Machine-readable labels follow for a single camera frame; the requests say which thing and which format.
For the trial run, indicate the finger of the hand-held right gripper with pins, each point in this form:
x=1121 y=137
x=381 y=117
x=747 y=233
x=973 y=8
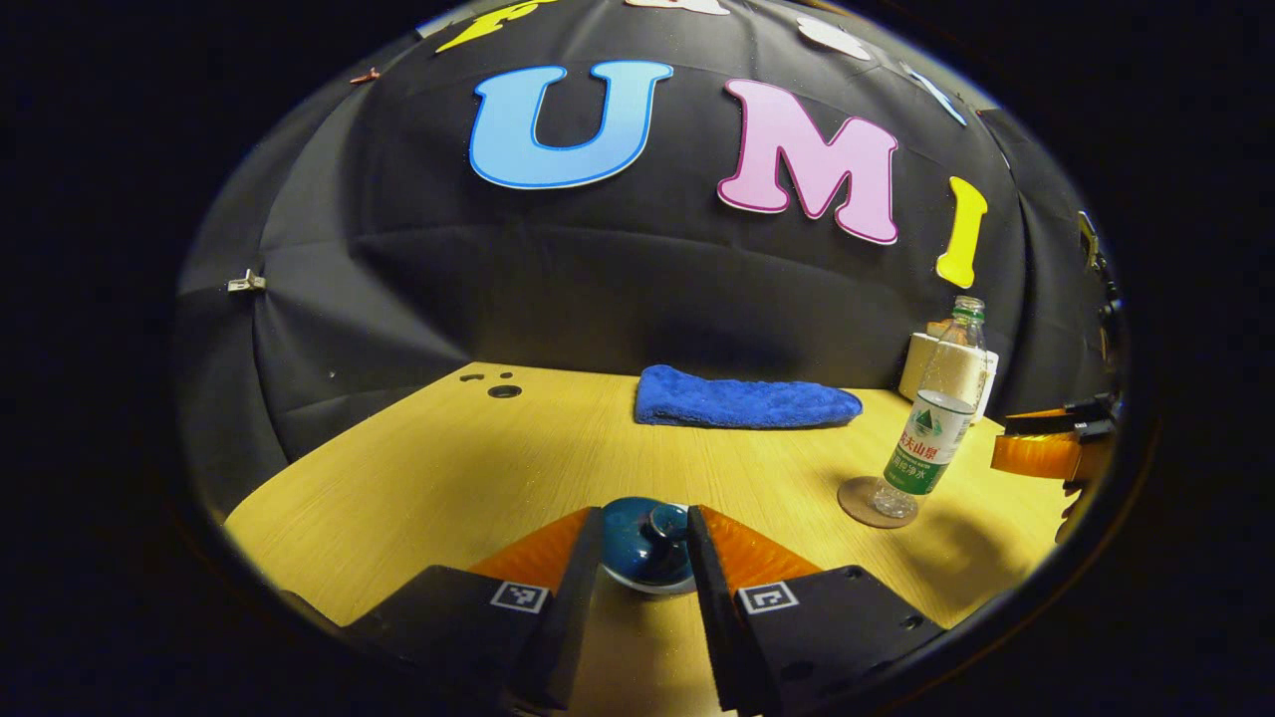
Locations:
x=1056 y=422
x=1041 y=456

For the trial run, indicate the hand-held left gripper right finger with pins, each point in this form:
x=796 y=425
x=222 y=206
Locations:
x=717 y=617

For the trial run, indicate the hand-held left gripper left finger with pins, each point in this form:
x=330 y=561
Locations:
x=573 y=617

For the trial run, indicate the dark blue teacup lid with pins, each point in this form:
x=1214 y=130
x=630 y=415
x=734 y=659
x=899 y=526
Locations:
x=637 y=548

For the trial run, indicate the clear plastic water bottle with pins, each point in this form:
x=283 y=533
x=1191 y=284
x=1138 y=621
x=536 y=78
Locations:
x=926 y=438

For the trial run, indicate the round brown coaster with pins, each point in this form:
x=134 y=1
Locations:
x=857 y=503

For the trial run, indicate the black stand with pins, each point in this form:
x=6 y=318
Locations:
x=1104 y=299

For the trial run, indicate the white toaster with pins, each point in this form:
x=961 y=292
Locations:
x=918 y=373

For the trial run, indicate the bread slice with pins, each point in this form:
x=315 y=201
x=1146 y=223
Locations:
x=939 y=328

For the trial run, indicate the blue towel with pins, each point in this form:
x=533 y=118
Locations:
x=742 y=400

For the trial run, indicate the white clip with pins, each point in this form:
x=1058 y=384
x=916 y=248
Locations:
x=246 y=283

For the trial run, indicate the orange spring clip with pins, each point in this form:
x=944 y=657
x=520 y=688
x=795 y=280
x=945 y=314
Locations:
x=366 y=75

